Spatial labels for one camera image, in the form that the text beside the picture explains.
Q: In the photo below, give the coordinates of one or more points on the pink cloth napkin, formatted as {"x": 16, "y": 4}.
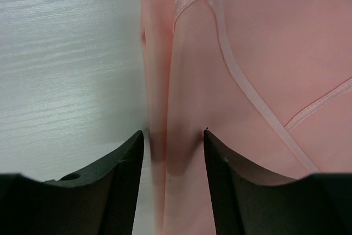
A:
{"x": 270, "y": 78}

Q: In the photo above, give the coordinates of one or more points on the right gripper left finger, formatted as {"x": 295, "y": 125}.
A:
{"x": 100, "y": 198}

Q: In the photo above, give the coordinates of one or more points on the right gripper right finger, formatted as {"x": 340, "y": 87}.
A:
{"x": 249, "y": 199}

